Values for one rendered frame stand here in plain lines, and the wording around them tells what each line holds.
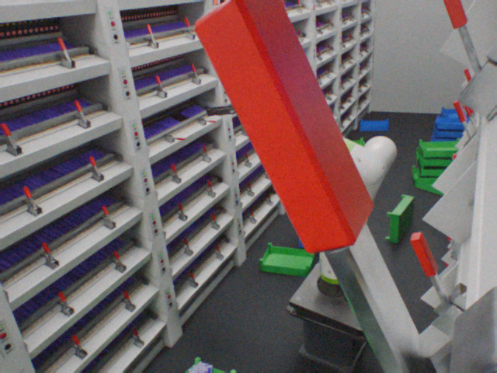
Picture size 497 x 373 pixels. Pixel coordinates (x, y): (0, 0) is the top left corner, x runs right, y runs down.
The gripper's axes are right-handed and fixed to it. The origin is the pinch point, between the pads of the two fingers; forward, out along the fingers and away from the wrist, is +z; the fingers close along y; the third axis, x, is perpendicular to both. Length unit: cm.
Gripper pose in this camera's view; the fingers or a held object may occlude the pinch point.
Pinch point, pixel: (215, 111)
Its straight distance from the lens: 197.1
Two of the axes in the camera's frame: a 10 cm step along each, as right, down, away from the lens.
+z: -8.4, 0.2, 5.4
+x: 2.3, 9.2, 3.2
